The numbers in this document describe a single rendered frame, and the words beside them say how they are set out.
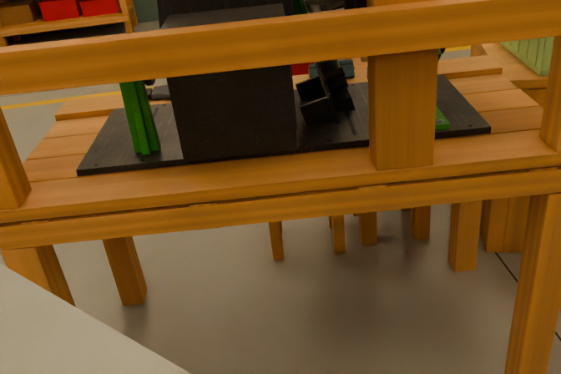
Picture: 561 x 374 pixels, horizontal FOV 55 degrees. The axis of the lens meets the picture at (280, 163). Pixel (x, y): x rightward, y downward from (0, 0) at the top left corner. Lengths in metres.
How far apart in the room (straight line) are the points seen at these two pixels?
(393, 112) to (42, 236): 0.92
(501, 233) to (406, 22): 1.49
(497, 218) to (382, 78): 1.32
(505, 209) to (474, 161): 1.04
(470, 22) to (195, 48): 0.56
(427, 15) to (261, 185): 0.54
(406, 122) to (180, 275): 1.50
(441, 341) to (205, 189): 1.14
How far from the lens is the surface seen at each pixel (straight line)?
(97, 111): 1.90
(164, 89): 1.88
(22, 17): 7.11
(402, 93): 1.24
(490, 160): 1.39
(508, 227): 2.46
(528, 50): 2.28
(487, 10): 1.19
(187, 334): 2.21
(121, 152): 1.55
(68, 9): 6.90
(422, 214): 2.47
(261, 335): 2.14
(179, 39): 1.12
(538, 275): 1.67
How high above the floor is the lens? 1.54
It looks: 29 degrees down
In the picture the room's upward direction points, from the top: 6 degrees counter-clockwise
